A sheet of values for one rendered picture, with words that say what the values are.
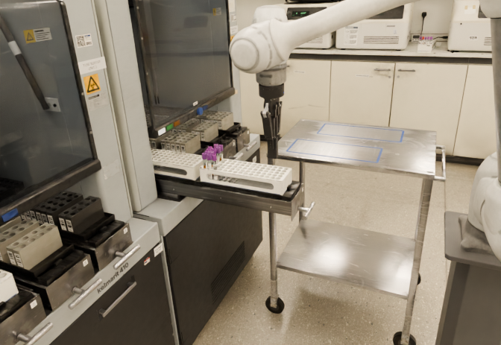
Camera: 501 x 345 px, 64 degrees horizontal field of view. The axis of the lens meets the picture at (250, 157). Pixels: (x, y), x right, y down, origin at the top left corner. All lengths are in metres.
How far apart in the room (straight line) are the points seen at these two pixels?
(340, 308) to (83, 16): 1.62
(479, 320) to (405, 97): 2.31
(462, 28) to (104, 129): 2.76
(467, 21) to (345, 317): 2.29
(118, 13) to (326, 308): 1.54
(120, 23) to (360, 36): 2.47
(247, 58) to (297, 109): 2.77
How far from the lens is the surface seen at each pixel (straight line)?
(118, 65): 1.24
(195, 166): 1.36
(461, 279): 1.38
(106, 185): 1.24
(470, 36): 3.40
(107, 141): 1.22
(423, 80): 3.44
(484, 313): 1.44
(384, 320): 2.04
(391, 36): 3.42
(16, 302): 1.03
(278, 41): 0.96
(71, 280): 1.10
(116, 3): 1.25
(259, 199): 1.26
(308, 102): 3.63
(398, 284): 1.80
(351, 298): 2.11
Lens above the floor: 1.42
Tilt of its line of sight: 23 degrees down
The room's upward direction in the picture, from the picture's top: 3 degrees counter-clockwise
